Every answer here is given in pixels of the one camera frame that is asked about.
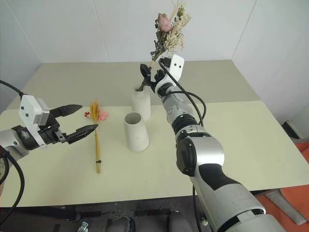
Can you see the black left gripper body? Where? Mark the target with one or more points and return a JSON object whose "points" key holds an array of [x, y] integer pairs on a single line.
{"points": [[49, 134]]}

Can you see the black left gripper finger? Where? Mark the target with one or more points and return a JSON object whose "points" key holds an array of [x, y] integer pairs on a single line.
{"points": [[66, 110], [80, 133]]}

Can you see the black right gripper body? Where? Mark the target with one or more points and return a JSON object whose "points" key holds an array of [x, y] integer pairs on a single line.
{"points": [[158, 76]]}

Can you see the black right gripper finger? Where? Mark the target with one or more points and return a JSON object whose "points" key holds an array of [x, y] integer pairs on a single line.
{"points": [[150, 84], [146, 69]]}

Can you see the dried pink rose bouquet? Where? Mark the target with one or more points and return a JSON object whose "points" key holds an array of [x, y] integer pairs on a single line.
{"points": [[169, 31]]}

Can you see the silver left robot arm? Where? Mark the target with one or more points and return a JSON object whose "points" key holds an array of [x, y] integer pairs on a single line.
{"points": [[9, 139]]}

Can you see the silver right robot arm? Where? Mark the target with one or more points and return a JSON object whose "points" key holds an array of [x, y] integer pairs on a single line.
{"points": [[210, 149]]}

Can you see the yellow wheat flower bouquet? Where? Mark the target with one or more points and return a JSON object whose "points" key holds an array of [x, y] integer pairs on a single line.
{"points": [[97, 149]]}

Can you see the white cylindrical vase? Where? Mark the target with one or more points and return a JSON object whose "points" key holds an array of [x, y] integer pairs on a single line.
{"points": [[142, 104], [135, 135]]}

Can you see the small metal clip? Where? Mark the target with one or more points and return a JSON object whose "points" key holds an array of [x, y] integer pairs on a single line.
{"points": [[83, 226]]}

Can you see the grey box with black base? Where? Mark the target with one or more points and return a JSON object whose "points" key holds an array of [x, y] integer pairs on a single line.
{"points": [[298, 120]]}

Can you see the grey cloth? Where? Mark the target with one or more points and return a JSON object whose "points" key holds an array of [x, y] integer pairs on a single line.
{"points": [[287, 207]]}

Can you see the orange mat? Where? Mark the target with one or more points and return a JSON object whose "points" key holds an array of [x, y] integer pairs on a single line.
{"points": [[285, 217]]}

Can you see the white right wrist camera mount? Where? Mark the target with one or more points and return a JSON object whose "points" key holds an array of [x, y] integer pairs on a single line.
{"points": [[176, 66]]}

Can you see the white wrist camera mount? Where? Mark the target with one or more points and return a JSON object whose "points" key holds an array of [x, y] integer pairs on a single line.
{"points": [[176, 66], [29, 108]]}

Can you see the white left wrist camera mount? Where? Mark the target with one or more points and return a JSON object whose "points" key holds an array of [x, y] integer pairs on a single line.
{"points": [[29, 108]]}

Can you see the black table frame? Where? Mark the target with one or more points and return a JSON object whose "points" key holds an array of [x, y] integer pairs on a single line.
{"points": [[96, 212]]}

